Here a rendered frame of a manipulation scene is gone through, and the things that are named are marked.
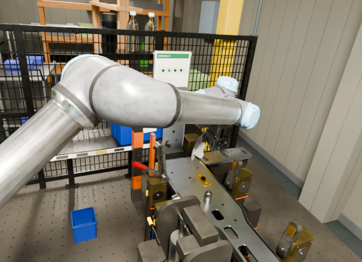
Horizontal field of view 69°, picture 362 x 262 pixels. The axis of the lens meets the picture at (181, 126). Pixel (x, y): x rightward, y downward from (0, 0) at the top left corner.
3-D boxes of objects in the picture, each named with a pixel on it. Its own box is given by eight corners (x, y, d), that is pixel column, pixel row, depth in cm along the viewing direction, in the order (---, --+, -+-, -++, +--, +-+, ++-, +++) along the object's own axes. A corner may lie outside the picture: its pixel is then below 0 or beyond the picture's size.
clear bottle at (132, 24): (139, 52, 141) (140, 12, 133) (127, 52, 139) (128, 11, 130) (136, 50, 147) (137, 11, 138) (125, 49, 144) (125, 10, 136)
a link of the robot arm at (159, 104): (135, 75, 40) (267, 100, 77) (98, 60, 47) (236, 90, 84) (118, 144, 43) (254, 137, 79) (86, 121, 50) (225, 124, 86)
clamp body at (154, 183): (162, 247, 117) (168, 182, 102) (141, 253, 113) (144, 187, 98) (158, 235, 123) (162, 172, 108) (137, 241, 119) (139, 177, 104)
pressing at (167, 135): (182, 150, 137) (189, 87, 122) (161, 152, 132) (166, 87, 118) (181, 149, 137) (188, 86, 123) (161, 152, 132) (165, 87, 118)
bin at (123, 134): (174, 135, 144) (175, 113, 139) (120, 145, 129) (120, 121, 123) (160, 123, 157) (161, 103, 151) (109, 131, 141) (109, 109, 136)
